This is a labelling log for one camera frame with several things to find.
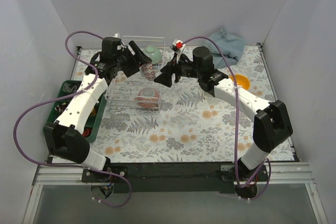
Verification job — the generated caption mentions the purple cable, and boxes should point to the purple cable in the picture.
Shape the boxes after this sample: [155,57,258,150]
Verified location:
[181,36,271,200]
[13,30,133,208]

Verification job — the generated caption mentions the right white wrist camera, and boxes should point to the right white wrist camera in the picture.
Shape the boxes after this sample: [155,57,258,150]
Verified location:
[170,39,185,63]

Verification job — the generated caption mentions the blue denim cloth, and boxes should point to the blue denim cloth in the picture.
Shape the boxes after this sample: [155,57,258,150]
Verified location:
[204,28,245,69]

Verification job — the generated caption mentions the orange bowl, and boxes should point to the orange bowl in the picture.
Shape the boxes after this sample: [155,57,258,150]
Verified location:
[235,74,250,90]

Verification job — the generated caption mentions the black white hair ties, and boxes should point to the black white hair ties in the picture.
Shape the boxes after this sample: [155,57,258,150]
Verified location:
[54,103,68,114]

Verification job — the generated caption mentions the red floral pattern bowl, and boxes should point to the red floral pattern bowl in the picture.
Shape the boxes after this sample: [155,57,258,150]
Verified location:
[137,88,160,109]

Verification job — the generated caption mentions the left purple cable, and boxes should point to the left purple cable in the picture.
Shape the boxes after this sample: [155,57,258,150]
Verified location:
[13,30,133,208]

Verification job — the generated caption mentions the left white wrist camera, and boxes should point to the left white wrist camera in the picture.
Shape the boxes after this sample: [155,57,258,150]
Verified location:
[112,33,122,42]

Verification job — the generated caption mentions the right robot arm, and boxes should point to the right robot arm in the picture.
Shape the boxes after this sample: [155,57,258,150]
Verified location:
[154,46,293,181]

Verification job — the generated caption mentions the white wire dish rack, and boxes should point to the white wire dish rack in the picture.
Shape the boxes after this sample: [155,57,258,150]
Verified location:
[105,35,166,111]

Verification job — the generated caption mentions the aluminium frame rail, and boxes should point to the aluminium frame rail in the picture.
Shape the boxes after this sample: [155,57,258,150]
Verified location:
[24,162,328,223]

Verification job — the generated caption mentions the red diamond pattern bowl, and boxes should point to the red diamond pattern bowl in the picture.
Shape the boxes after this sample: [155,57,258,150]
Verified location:
[140,62,156,81]

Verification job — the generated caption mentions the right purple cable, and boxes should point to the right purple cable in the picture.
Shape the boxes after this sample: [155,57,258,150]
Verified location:
[181,36,271,200]

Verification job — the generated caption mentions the green compartment tray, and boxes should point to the green compartment tray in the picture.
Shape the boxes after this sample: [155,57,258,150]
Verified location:
[47,80,106,143]

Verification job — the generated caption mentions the clear plastic bag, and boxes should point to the clear plastic bag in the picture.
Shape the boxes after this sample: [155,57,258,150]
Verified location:
[62,82,78,93]

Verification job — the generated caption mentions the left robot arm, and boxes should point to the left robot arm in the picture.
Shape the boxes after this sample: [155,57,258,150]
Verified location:
[43,37,151,182]

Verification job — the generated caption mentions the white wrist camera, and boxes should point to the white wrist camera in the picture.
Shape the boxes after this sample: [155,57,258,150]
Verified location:
[170,39,185,63]
[112,33,122,42]

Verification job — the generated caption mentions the pale green bowl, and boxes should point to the pale green bowl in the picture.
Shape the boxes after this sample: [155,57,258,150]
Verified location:
[143,46,162,65]

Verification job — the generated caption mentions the floral table mat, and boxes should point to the floral table mat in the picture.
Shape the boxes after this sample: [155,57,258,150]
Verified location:
[48,46,296,163]

